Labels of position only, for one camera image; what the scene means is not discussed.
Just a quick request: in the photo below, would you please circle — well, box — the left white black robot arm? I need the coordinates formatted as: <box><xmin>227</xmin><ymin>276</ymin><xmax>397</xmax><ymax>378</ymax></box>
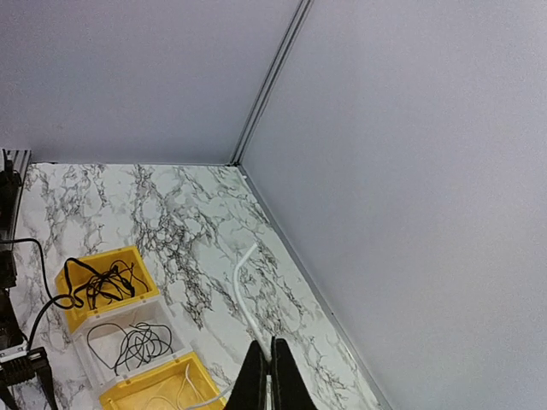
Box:
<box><xmin>1</xmin><ymin>148</ymin><xmax>57</xmax><ymax>409</ymax></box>

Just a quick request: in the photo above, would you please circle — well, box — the white translucent plastic bin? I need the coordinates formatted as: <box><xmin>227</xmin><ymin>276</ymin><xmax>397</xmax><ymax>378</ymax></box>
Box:
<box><xmin>72</xmin><ymin>296</ymin><xmax>192</xmax><ymax>395</ymax></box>

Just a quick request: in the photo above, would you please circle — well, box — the left yellow plastic bin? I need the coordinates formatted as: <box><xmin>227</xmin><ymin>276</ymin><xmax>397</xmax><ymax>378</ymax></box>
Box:
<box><xmin>55</xmin><ymin>245</ymin><xmax>160</xmax><ymax>334</ymax></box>

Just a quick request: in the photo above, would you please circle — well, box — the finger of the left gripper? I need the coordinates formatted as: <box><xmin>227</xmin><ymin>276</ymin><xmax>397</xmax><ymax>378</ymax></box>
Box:
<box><xmin>0</xmin><ymin>383</ymin><xmax>16</xmax><ymax>410</ymax></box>
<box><xmin>36</xmin><ymin>362</ymin><xmax>58</xmax><ymax>410</ymax></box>

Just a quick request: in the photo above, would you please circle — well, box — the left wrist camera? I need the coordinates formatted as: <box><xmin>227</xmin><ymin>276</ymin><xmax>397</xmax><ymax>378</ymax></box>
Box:
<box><xmin>1</xmin><ymin>347</ymin><xmax>51</xmax><ymax>386</ymax></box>

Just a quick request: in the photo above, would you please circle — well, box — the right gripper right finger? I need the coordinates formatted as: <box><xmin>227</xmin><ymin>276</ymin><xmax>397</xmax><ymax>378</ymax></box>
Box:
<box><xmin>269</xmin><ymin>337</ymin><xmax>317</xmax><ymax>410</ymax></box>

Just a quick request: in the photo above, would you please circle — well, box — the thick black cable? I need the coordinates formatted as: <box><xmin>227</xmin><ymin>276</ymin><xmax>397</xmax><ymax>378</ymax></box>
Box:
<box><xmin>57</xmin><ymin>257</ymin><xmax>138</xmax><ymax>309</ymax></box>

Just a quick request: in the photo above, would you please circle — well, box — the left aluminium corner post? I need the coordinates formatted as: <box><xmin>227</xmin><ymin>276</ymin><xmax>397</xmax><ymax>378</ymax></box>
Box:
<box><xmin>228</xmin><ymin>0</ymin><xmax>315</xmax><ymax>167</ymax></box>

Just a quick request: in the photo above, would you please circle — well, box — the white thin cable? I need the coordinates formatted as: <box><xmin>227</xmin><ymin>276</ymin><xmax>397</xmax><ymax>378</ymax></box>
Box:
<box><xmin>232</xmin><ymin>243</ymin><xmax>273</xmax><ymax>360</ymax></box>
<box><xmin>147</xmin><ymin>362</ymin><xmax>234</xmax><ymax>410</ymax></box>

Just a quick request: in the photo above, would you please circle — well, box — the right yellow plastic bin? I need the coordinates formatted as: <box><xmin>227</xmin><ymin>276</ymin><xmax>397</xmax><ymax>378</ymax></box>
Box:
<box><xmin>98</xmin><ymin>352</ymin><xmax>228</xmax><ymax>409</ymax></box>

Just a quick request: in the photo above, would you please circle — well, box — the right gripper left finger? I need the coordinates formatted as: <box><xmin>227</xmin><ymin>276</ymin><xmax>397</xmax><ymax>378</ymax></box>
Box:
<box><xmin>224</xmin><ymin>341</ymin><xmax>269</xmax><ymax>410</ymax></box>

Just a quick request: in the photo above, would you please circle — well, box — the yellow plastic bin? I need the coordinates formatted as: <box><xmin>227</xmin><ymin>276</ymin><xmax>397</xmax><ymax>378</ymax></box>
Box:
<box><xmin>98</xmin><ymin>352</ymin><xmax>228</xmax><ymax>409</ymax></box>
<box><xmin>55</xmin><ymin>245</ymin><xmax>160</xmax><ymax>334</ymax></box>

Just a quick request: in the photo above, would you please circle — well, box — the left arm black hose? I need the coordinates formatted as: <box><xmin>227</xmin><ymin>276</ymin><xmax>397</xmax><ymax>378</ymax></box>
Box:
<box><xmin>0</xmin><ymin>237</ymin><xmax>63</xmax><ymax>351</ymax></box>

